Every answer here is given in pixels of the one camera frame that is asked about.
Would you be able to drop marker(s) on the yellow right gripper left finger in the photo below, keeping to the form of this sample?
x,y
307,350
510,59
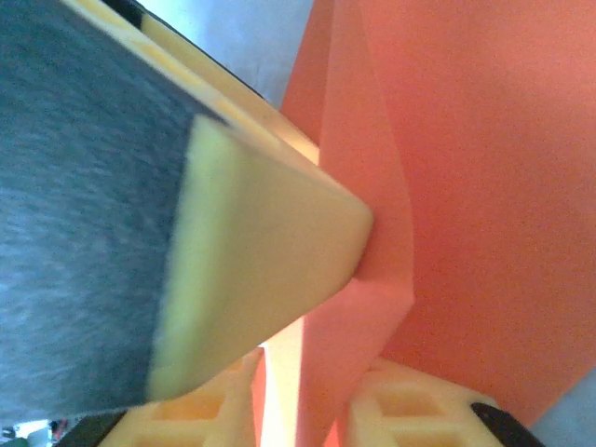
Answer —
x,y
186,419

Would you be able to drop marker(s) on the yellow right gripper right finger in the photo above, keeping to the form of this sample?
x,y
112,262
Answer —
x,y
405,419

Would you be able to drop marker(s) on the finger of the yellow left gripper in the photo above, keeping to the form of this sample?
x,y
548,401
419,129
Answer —
x,y
93,209

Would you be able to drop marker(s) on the orange square paper sheet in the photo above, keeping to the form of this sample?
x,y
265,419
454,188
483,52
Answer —
x,y
465,186

